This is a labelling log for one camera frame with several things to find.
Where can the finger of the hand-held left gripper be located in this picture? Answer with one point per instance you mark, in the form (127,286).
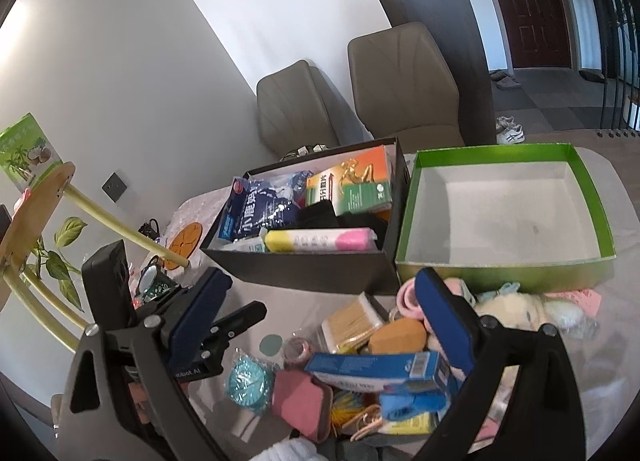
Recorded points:
(240,318)
(160,306)

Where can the cotton swab box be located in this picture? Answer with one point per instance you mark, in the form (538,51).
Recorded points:
(350,326)

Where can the pink hair band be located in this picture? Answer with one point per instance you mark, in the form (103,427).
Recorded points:
(407,298)

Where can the green leafy pothos plant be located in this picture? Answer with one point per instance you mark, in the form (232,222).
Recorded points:
(70,231)

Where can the yellow pink roll packet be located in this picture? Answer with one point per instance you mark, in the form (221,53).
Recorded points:
(320,240)

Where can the green cardboard box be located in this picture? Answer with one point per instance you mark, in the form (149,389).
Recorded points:
(500,221)

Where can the pink case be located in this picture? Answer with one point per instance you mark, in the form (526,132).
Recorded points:
(300,401)

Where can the orange green medicine box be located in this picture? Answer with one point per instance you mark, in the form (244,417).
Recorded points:
(350,181)

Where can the grey tablecloth desktop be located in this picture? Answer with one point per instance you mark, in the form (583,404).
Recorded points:
(290,306)

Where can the blue scrunchie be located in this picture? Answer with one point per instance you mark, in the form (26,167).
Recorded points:
(410,403)

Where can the beige dining chair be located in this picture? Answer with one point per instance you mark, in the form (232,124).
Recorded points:
(400,81)
(295,106)

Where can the green snack packet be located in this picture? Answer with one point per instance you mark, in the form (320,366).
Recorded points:
(25,151)

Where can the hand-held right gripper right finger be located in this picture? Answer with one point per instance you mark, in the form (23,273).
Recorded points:
(442,321)

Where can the grey fluffy sock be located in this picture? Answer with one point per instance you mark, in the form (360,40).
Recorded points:
(287,451)

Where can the tan makeup sponge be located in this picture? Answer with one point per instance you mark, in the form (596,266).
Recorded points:
(395,336)

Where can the blue white box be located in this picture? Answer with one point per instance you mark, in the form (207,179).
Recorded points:
(370,368)

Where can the black cardboard box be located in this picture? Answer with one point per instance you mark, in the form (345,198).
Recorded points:
(300,273)

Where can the orange round coaster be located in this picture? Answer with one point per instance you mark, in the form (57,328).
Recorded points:
(184,241)

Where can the black slat room divider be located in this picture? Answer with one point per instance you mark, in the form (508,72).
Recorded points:
(606,91)

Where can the white sneakers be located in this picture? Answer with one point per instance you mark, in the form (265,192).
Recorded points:
(510,131)

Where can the teal round item in wrap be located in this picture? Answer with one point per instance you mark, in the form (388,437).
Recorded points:
(247,386)

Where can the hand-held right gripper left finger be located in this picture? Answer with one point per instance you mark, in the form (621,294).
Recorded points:
(192,326)

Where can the dark brown door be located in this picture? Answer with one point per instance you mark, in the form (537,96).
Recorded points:
(525,1)

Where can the round wooden stand yellow legs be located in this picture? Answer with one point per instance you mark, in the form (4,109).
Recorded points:
(35,211)

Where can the white plush toy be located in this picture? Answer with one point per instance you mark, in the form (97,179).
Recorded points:
(510,311)

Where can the blue printed packet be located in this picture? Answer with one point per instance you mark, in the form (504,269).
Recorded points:
(260,211)

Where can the dark wall socket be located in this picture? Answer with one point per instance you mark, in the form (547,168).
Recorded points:
(114,187)

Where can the black mug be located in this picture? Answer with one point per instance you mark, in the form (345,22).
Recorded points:
(147,230)

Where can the grey slippers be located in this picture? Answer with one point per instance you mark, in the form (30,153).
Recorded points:
(505,82)

